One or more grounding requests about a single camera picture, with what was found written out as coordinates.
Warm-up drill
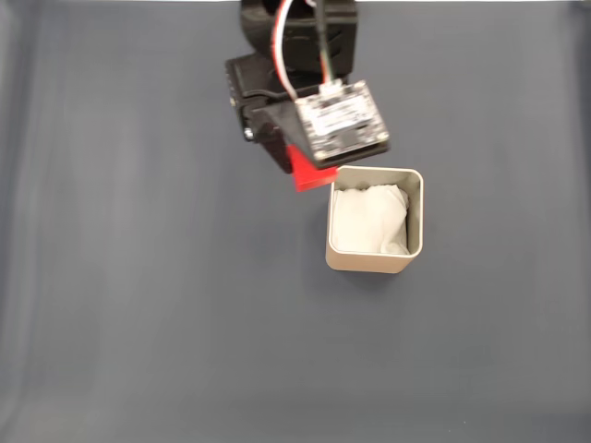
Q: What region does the red cube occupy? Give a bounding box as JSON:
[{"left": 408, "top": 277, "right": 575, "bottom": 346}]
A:
[{"left": 285, "top": 144, "right": 340, "bottom": 193}]

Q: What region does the beige metal box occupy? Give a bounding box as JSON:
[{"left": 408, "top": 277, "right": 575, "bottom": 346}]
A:
[{"left": 325, "top": 166, "right": 425, "bottom": 274}]

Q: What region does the white crumpled tissue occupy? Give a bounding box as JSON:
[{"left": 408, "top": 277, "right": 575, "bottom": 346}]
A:
[{"left": 331, "top": 183, "right": 412, "bottom": 256}]

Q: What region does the blue grey table mat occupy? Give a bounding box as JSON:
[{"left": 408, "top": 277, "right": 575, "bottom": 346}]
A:
[{"left": 0, "top": 1, "right": 591, "bottom": 443}]

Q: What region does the white red servo cable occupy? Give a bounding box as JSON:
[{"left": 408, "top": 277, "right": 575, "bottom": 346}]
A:
[{"left": 269, "top": 0, "right": 302, "bottom": 100}]

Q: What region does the camera circuit board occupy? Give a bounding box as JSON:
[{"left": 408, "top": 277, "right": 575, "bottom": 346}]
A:
[{"left": 294, "top": 79, "right": 392, "bottom": 168}]

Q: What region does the black camera cable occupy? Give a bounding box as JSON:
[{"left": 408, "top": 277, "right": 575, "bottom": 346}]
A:
[{"left": 315, "top": 0, "right": 337, "bottom": 90}]

